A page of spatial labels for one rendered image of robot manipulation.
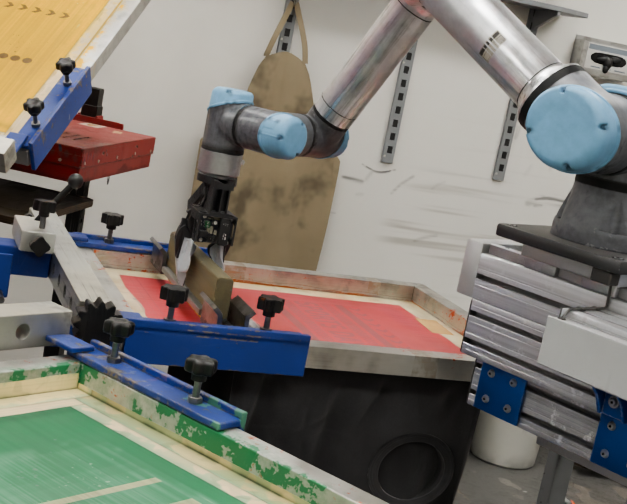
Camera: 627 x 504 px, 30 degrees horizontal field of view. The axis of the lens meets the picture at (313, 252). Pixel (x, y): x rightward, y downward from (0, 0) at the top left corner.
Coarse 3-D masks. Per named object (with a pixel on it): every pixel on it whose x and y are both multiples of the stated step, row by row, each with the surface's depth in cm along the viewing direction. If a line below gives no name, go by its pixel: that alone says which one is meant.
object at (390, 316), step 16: (128, 288) 219; (144, 288) 221; (160, 288) 224; (240, 288) 237; (160, 304) 212; (256, 304) 226; (336, 304) 239; (352, 304) 242; (368, 304) 245; (384, 304) 248; (384, 320) 233; (400, 320) 236; (416, 320) 239
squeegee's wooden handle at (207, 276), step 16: (192, 256) 210; (208, 256) 210; (192, 272) 209; (208, 272) 199; (224, 272) 199; (192, 288) 208; (208, 288) 198; (224, 288) 195; (224, 304) 196; (224, 320) 196
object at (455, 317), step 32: (96, 256) 231; (128, 256) 233; (320, 288) 248; (352, 288) 251; (384, 288) 253; (416, 288) 255; (448, 320) 239; (320, 352) 191; (352, 352) 193; (384, 352) 195; (416, 352) 199
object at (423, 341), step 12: (156, 312) 206; (180, 312) 209; (192, 312) 210; (276, 324) 214; (288, 324) 215; (408, 336) 224; (420, 336) 226; (432, 336) 228; (420, 348) 217; (432, 348) 218; (444, 348) 220; (456, 348) 222
